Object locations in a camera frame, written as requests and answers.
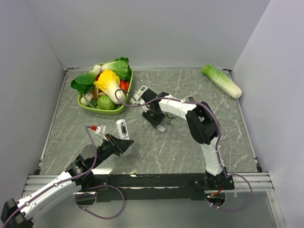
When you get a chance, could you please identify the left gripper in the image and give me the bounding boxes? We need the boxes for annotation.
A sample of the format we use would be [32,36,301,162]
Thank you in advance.
[91,133,134,168]

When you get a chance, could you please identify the white battery cover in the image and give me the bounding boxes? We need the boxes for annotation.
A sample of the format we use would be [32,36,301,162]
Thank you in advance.
[156,125,165,132]

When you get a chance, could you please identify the white remote with coloured buttons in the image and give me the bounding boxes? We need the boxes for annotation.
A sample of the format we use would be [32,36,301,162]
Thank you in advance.
[116,119,130,140]

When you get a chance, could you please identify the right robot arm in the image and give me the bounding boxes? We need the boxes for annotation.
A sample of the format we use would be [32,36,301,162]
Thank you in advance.
[142,89,225,189]

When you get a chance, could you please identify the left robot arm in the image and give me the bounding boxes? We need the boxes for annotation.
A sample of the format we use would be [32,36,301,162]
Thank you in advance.
[0,134,134,228]

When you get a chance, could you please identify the white air conditioner remote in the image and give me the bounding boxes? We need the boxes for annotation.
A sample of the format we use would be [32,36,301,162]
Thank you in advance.
[132,86,148,101]

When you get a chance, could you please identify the green plastic basket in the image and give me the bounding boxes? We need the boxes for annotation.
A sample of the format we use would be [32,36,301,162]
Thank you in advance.
[77,63,133,115]

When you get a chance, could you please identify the red tomato toys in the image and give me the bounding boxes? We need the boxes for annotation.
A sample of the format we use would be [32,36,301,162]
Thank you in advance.
[120,80,130,91]

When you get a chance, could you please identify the yellow napa cabbage toy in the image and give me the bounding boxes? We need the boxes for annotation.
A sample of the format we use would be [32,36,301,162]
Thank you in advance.
[94,70,125,104]

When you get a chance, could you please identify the white mushroom toy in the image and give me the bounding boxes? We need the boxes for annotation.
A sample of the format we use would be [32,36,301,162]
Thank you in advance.
[80,92,93,106]

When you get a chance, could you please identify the green lettuce toy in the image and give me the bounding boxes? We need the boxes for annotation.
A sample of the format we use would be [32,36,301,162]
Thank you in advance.
[102,57,132,81]

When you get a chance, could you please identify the bok choy toy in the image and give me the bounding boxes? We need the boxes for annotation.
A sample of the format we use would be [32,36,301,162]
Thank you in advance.
[71,65,102,94]

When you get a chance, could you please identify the long napa cabbage toy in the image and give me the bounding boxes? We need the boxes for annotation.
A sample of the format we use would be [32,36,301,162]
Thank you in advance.
[201,65,242,99]

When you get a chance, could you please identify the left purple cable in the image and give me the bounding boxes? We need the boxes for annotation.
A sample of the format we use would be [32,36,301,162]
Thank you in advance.
[2,125,125,228]

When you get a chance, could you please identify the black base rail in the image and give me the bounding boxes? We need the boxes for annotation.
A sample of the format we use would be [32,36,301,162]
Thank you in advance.
[82,173,235,202]

